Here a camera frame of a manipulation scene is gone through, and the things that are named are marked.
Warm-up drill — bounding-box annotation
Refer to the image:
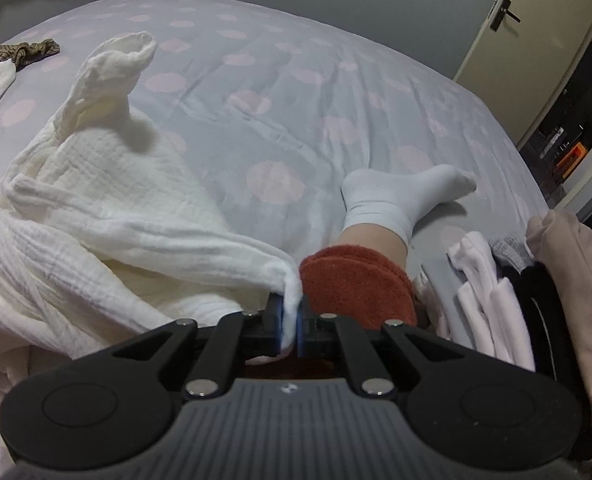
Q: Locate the brown striped garment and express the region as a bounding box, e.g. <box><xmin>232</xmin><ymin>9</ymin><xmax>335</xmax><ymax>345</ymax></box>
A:
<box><xmin>0</xmin><ymin>38</ymin><xmax>61</xmax><ymax>68</ymax></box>

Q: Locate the white sock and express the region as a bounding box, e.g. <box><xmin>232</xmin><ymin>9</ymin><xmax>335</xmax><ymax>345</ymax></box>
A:
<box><xmin>341</xmin><ymin>164</ymin><xmax>478</xmax><ymax>251</ymax></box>

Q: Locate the white muslin garment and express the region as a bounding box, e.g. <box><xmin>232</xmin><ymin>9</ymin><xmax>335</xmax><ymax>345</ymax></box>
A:
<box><xmin>0</xmin><ymin>30</ymin><xmax>304</xmax><ymax>366</ymax></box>

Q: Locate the black garment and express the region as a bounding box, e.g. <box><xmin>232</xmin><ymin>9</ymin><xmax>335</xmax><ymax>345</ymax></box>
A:
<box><xmin>500</xmin><ymin>260</ymin><xmax>592</xmax><ymax>461</ymax></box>

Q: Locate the polka dot bed sheet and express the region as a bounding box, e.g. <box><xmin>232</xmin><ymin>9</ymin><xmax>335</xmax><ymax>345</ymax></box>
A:
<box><xmin>0</xmin><ymin>0</ymin><xmax>551</xmax><ymax>341</ymax></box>

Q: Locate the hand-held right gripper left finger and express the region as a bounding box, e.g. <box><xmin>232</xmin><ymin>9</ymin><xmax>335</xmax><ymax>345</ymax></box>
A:
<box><xmin>110</xmin><ymin>292</ymin><xmax>285</xmax><ymax>402</ymax></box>

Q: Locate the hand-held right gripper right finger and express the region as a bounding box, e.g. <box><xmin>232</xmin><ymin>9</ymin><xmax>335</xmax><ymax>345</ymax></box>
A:
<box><xmin>297</xmin><ymin>296</ymin><xmax>471</xmax><ymax>402</ymax></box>

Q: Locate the beige garment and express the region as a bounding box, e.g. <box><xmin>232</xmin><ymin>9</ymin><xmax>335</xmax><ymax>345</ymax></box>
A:
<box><xmin>526</xmin><ymin>210</ymin><xmax>592</xmax><ymax>480</ymax></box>

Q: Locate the pale pink folded garment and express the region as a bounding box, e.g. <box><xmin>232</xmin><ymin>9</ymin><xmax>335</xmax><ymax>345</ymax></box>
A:
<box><xmin>448</xmin><ymin>232</ymin><xmax>536</xmax><ymax>372</ymax></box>

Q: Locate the grey garment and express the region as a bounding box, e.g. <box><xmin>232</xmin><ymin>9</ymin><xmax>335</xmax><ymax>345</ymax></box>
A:
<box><xmin>488</xmin><ymin>232</ymin><xmax>535</xmax><ymax>272</ymax></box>

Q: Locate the white fleece blanket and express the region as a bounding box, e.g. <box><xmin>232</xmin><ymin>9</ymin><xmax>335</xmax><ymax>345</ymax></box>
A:
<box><xmin>0</xmin><ymin>345</ymin><xmax>47</xmax><ymax>466</ymax></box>

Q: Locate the cream door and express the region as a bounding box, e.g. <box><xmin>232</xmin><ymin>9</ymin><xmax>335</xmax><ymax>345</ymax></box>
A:
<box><xmin>453</xmin><ymin>0</ymin><xmax>592</xmax><ymax>148</ymax></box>

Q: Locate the dark door handle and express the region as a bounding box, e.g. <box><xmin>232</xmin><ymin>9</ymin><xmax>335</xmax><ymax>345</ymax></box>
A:
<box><xmin>490</xmin><ymin>0</ymin><xmax>521</xmax><ymax>32</ymax></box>

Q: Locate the person's bare leg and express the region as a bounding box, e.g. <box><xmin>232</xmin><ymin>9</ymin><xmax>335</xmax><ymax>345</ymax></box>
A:
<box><xmin>336</xmin><ymin>224</ymin><xmax>413</xmax><ymax>283</ymax></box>

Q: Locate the orange box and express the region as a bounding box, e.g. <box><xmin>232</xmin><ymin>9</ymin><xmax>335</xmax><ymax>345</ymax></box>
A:
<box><xmin>556</xmin><ymin>142</ymin><xmax>589</xmax><ymax>180</ymax></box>

